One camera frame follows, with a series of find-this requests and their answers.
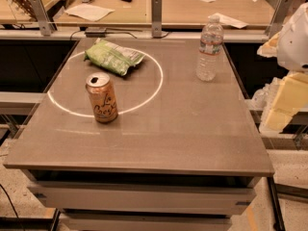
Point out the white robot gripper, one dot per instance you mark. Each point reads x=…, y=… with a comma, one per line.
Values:
x=295, y=43

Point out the clear plastic water bottle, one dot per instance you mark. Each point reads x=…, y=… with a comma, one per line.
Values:
x=210, y=44

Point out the left clear sanitizer bottle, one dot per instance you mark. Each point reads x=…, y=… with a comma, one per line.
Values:
x=259, y=98

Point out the white paper sheet right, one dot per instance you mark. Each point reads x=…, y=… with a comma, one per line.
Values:
x=226, y=20

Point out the green chip bag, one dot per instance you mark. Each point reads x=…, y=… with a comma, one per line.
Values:
x=112, y=57

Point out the orange LaCroix soda can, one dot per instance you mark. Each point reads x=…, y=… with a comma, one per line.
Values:
x=102, y=97

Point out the black power adapter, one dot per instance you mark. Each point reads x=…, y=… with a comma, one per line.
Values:
x=92, y=32

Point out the white paper sheet left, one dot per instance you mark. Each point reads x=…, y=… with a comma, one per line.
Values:
x=89, y=12

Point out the white table base drawers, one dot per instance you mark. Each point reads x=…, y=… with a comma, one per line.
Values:
x=140, y=207

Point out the right metal bracket post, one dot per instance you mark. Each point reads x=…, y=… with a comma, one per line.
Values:
x=278, y=18

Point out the metal bracket post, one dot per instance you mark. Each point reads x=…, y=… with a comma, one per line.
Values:
x=278, y=18
x=46, y=26
x=156, y=18

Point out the middle metal bracket post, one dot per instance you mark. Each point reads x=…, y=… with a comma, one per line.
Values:
x=156, y=18

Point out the left metal bracket post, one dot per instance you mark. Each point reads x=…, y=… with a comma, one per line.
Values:
x=46, y=26

